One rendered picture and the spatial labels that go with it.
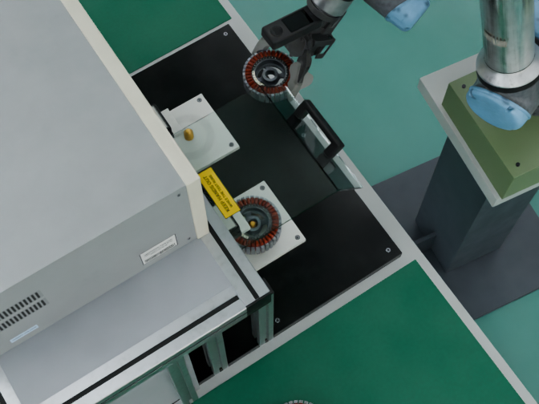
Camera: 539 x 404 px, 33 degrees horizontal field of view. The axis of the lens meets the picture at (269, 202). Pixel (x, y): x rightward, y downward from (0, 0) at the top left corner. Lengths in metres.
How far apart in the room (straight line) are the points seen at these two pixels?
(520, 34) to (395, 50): 1.41
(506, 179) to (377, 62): 1.14
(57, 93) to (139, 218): 0.22
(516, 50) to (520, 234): 1.19
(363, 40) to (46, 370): 1.83
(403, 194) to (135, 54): 1.00
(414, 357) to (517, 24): 0.65
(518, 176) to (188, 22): 0.79
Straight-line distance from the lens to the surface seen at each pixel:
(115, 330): 1.39
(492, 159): 1.86
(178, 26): 2.06
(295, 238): 1.78
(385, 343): 1.76
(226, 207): 1.49
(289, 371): 1.73
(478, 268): 2.63
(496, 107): 1.65
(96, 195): 1.25
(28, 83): 1.35
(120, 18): 2.09
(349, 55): 2.90
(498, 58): 1.59
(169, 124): 1.78
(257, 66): 1.86
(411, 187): 2.69
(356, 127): 2.78
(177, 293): 1.40
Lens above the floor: 2.44
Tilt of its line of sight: 67 degrees down
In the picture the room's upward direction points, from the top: straight up
